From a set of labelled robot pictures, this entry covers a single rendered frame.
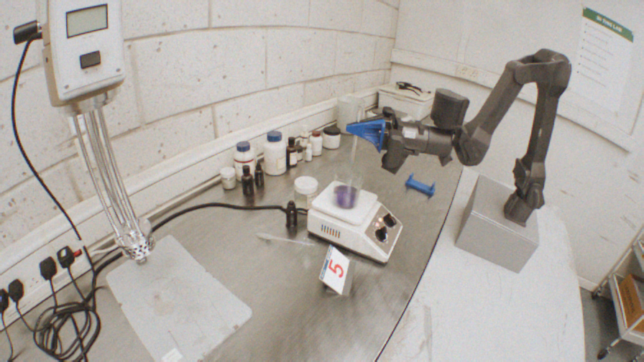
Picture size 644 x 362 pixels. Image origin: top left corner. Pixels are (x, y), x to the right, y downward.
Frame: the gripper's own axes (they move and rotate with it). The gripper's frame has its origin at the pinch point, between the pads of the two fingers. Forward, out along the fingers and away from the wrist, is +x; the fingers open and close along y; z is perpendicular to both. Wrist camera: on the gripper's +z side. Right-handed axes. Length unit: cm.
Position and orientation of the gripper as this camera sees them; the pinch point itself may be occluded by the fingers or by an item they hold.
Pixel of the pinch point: (364, 129)
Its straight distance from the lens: 51.2
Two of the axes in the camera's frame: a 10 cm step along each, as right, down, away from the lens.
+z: -0.6, 8.4, 5.3
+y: 1.5, -5.2, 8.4
